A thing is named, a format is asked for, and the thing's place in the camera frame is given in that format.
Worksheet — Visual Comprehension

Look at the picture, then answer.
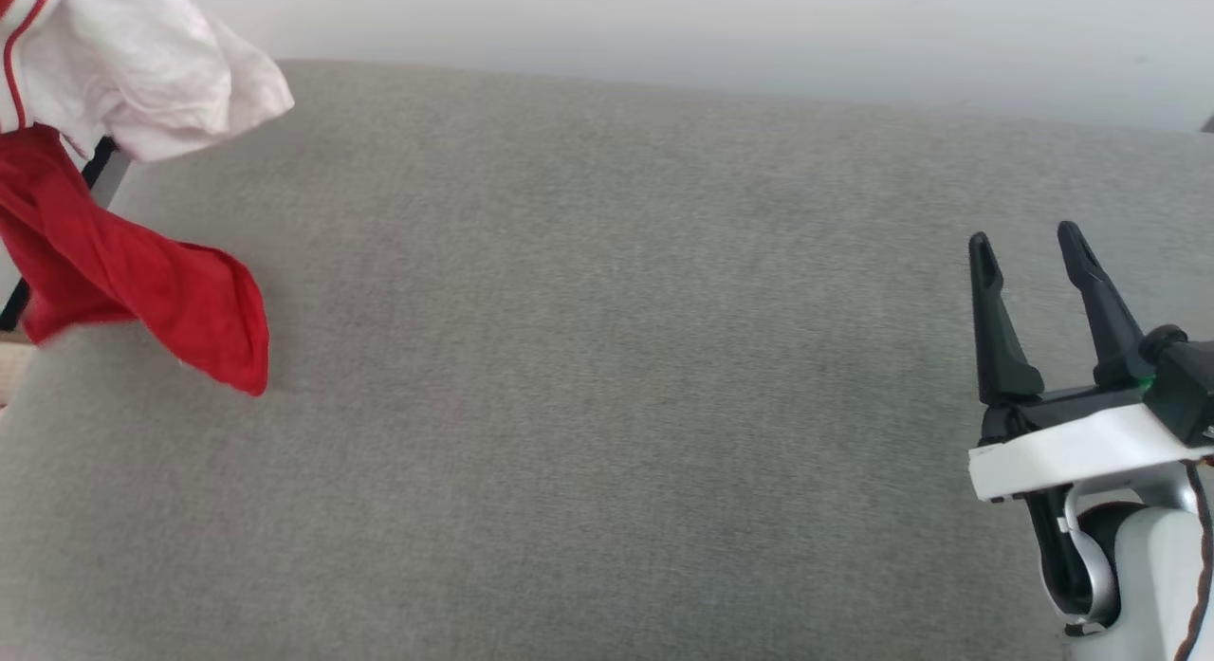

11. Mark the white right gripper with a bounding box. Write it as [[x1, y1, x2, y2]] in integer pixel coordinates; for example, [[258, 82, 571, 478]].
[[967, 221, 1214, 505]]

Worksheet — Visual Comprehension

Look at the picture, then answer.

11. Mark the red and white shirt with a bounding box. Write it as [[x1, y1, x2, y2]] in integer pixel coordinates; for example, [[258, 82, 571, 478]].
[[0, 0, 295, 397]]

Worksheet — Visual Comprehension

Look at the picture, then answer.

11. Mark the grey fabric sofa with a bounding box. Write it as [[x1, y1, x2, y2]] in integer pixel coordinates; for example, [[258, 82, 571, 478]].
[[0, 59, 1214, 661]]

